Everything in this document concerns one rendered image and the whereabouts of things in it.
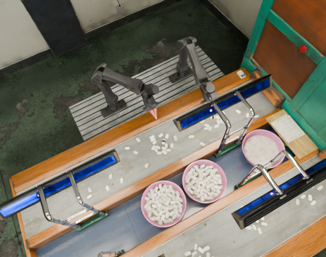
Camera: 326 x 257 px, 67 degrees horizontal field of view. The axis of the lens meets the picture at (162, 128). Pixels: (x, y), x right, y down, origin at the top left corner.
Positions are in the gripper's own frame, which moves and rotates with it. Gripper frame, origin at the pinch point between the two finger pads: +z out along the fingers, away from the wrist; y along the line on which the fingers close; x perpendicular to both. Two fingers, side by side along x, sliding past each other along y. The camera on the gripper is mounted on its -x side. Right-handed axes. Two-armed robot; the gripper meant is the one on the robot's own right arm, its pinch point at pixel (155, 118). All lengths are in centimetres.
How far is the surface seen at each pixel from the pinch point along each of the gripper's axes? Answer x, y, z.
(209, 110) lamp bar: -31.9, 23.7, 2.8
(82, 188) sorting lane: -2, -61, 20
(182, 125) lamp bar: -31.4, 6.2, 3.7
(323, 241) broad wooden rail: -61, 45, 88
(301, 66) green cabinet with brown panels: -36, 83, 2
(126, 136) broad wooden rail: 9.2, -22.4, 4.8
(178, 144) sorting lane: -3.2, 6.0, 22.3
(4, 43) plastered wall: 157, -93, -114
